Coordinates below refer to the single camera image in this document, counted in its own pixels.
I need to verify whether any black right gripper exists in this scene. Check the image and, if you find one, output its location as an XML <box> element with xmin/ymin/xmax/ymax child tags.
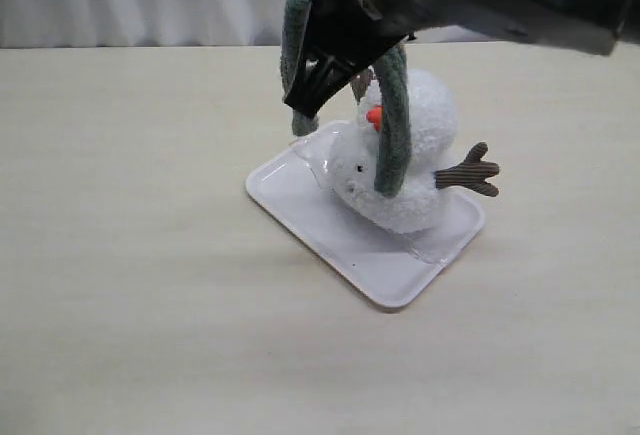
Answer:
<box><xmin>283</xmin><ymin>0</ymin><xmax>416</xmax><ymax>118</ymax></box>

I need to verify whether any green knitted scarf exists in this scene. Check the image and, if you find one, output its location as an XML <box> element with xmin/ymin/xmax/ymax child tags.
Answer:
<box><xmin>279</xmin><ymin>0</ymin><xmax>412</xmax><ymax>198</ymax></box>

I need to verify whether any white backdrop curtain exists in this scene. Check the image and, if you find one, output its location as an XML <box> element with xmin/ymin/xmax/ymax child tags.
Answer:
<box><xmin>0</xmin><ymin>0</ymin><xmax>640</xmax><ymax>50</ymax></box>

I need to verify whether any white plush snowman toy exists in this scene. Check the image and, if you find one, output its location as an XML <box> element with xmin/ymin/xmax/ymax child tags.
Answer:
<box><xmin>327</xmin><ymin>69</ymin><xmax>500</xmax><ymax>235</ymax></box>

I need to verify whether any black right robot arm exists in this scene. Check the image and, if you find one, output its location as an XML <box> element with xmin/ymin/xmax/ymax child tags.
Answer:
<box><xmin>283</xmin><ymin>0</ymin><xmax>639</xmax><ymax>117</ymax></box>

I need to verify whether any white plastic tray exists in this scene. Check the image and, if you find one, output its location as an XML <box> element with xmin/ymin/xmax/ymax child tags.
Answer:
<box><xmin>245</xmin><ymin>120</ymin><xmax>486</xmax><ymax>311</ymax></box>

